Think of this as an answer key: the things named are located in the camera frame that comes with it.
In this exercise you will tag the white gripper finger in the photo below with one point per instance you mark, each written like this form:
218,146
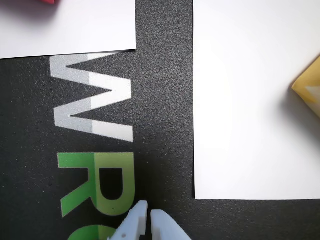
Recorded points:
162,227
132,220

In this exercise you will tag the yellow paper box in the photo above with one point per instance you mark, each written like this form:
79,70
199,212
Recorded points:
310,82

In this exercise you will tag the pink paper box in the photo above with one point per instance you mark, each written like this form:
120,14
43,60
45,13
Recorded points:
48,1

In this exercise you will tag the black mat with WRO print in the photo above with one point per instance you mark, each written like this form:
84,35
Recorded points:
162,100

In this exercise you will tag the white sheet marked Home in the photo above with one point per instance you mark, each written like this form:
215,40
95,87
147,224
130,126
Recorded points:
250,100

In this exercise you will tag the white sheet marked 1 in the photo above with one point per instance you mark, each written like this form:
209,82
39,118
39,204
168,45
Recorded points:
75,25

